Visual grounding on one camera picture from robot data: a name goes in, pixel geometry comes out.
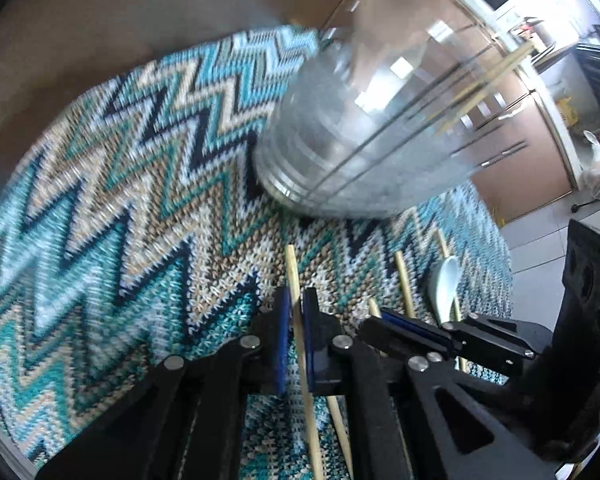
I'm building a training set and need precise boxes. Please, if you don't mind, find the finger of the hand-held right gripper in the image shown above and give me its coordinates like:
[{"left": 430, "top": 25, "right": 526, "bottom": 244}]
[{"left": 357, "top": 309, "right": 553, "bottom": 376}]

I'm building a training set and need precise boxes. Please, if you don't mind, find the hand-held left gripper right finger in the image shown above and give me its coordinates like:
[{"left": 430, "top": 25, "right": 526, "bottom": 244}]
[{"left": 302, "top": 287, "right": 556, "bottom": 480}]

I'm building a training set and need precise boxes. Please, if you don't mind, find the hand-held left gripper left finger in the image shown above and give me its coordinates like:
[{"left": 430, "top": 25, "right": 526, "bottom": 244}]
[{"left": 35, "top": 287, "right": 293, "bottom": 480}]

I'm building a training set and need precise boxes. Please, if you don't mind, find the bunch of bamboo chopsticks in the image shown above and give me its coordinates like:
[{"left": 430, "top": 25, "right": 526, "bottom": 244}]
[{"left": 327, "top": 229, "right": 468, "bottom": 480}]

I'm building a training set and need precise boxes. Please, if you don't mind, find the single bamboo chopstick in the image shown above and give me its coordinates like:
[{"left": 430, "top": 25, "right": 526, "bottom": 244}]
[
  {"left": 285, "top": 245, "right": 326, "bottom": 480},
  {"left": 410, "top": 49, "right": 526, "bottom": 121},
  {"left": 435, "top": 42, "right": 536, "bottom": 136}
]

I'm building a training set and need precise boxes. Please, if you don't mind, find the clear utensil holder wire frame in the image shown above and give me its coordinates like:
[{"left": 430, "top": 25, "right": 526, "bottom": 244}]
[{"left": 252, "top": 0, "right": 536, "bottom": 221}]

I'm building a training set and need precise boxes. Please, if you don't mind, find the cream plastic spoon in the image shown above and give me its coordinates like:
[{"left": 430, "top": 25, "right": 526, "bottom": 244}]
[{"left": 350, "top": 0, "right": 453, "bottom": 91}]

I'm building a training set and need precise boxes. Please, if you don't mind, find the white plastic spoon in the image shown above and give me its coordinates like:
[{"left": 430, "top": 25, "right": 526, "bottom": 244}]
[{"left": 426, "top": 255, "right": 463, "bottom": 326}]

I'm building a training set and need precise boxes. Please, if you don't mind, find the yellow oil bottle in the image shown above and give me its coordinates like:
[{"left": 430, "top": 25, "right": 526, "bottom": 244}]
[{"left": 555, "top": 95, "right": 581, "bottom": 126}]

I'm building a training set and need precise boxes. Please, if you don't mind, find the teal zigzag woven cloth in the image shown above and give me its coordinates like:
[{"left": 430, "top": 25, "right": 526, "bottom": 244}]
[{"left": 0, "top": 25, "right": 513, "bottom": 480}]

